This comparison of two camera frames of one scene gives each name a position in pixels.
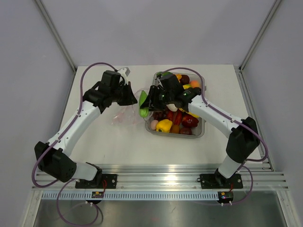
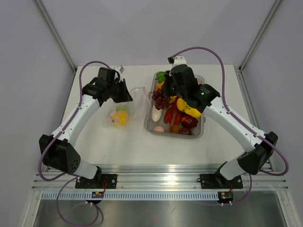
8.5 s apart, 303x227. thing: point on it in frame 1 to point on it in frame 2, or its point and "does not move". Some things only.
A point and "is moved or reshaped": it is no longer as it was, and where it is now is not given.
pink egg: x=153 y=124 to x=158 y=128
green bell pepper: x=159 y=74 does not move
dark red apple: x=186 y=131 does not move
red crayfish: x=175 y=117 does not move
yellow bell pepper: x=164 y=126 to x=120 y=117
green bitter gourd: x=143 y=112 to x=122 y=108
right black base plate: x=217 y=180 does not move
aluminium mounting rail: x=257 y=175 does not move
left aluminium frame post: x=57 y=35 does not move
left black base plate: x=101 y=181 does not move
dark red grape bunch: x=160 y=115 is moved or reshaped
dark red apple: x=189 y=121 does not move
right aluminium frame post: x=258 y=36 does not move
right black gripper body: x=159 y=98 to x=171 y=90
